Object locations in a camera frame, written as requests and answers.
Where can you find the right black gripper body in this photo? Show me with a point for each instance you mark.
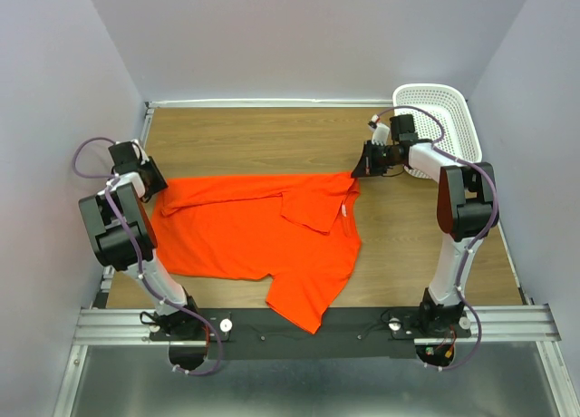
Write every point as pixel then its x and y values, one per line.
pixel 382 157

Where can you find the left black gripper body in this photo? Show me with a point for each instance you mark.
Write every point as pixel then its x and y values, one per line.
pixel 156 178

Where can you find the white perforated plastic basket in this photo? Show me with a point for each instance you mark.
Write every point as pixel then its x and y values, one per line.
pixel 441 115

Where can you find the orange t shirt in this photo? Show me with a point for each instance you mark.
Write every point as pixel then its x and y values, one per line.
pixel 299 230

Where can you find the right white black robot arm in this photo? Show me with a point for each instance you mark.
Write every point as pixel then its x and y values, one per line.
pixel 467 209

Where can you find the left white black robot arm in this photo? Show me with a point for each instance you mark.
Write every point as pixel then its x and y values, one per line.
pixel 122 237

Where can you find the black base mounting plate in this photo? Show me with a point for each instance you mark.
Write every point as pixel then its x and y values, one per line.
pixel 352 332

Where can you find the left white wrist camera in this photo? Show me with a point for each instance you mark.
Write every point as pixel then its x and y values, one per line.
pixel 125 152

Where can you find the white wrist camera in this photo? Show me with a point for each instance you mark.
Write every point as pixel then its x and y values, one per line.
pixel 125 152
pixel 380 131

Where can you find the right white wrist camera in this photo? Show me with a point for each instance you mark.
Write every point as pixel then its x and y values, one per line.
pixel 380 131

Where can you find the aluminium frame rail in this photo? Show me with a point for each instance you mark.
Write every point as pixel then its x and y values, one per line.
pixel 500 323

